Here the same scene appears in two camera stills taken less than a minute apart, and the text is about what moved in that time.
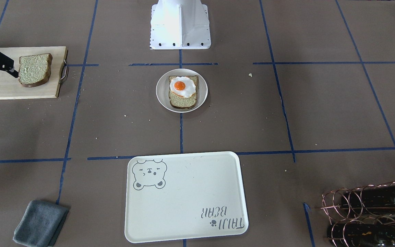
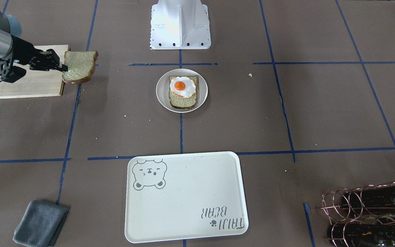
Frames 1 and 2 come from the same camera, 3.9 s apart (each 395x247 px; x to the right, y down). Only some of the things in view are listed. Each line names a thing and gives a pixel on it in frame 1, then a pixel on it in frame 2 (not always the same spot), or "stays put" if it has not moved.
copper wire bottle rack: [384, 215] stays put
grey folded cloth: [40, 224] stays put
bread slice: [34, 69] to [81, 65]
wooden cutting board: [4, 85] stays put
